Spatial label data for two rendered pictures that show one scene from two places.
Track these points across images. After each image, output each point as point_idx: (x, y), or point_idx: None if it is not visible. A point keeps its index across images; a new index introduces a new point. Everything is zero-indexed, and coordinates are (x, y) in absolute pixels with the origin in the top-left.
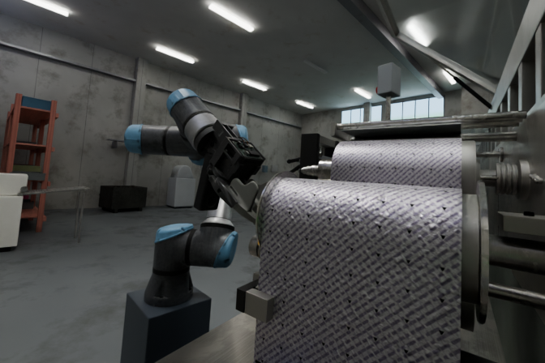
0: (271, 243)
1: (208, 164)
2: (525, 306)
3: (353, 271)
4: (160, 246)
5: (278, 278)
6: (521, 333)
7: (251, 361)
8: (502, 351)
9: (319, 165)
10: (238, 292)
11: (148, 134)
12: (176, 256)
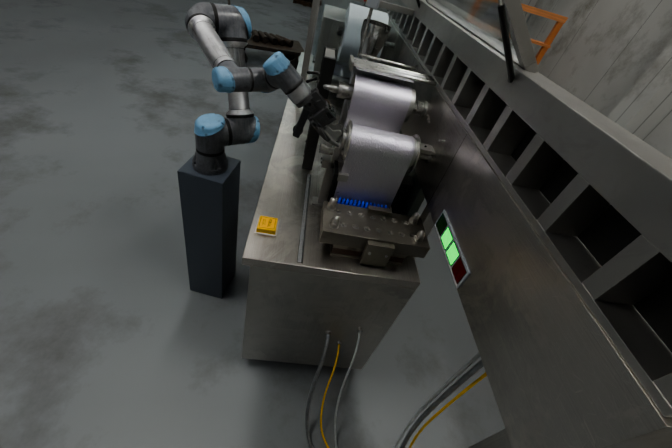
0: (350, 157)
1: (307, 115)
2: None
3: (381, 165)
4: (209, 139)
5: (351, 168)
6: None
7: (298, 188)
8: None
9: (340, 89)
10: (335, 174)
11: (240, 82)
12: (222, 143)
